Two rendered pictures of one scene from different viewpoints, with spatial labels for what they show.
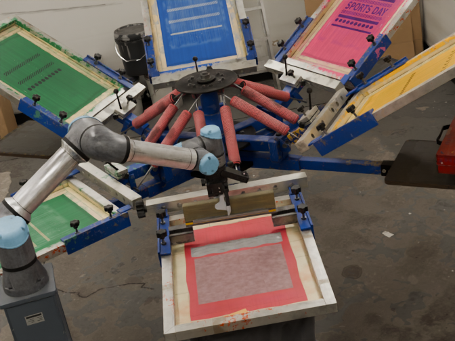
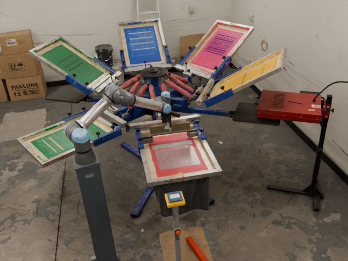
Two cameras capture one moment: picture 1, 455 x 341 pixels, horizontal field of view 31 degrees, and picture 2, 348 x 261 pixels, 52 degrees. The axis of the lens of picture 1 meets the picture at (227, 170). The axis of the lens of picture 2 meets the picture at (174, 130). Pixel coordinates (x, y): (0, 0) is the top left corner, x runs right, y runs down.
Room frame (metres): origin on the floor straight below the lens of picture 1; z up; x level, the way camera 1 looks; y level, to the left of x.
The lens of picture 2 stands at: (0.08, 0.42, 2.67)
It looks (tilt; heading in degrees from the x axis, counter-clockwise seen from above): 30 degrees down; 351
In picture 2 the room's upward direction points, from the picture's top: 3 degrees counter-clockwise
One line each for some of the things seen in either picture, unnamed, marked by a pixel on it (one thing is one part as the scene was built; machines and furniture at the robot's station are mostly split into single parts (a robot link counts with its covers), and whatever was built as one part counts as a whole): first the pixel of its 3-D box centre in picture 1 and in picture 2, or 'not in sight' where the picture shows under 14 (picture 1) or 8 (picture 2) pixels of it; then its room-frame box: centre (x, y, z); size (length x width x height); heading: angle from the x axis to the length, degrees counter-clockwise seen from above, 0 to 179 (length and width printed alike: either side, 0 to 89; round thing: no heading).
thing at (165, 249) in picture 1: (164, 239); (139, 141); (2.85, 0.29, 0.98); 0.30 x 0.05 x 0.07; 1
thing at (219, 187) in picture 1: (217, 178); (165, 115); (2.80, 0.05, 1.23); 0.09 x 0.08 x 0.12; 91
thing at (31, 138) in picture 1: (106, 148); (103, 99); (3.99, 0.61, 0.91); 1.34 x 0.40 x 0.08; 61
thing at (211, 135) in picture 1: (211, 141); (165, 98); (2.79, 0.04, 1.39); 0.09 x 0.08 x 0.11; 114
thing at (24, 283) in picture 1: (22, 270); (84, 153); (2.34, 0.73, 1.25); 0.15 x 0.15 x 0.10
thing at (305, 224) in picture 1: (300, 214); (199, 132); (2.85, -0.26, 0.98); 0.30 x 0.05 x 0.07; 1
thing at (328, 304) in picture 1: (239, 259); (175, 151); (2.61, 0.01, 0.97); 0.79 x 0.58 x 0.04; 1
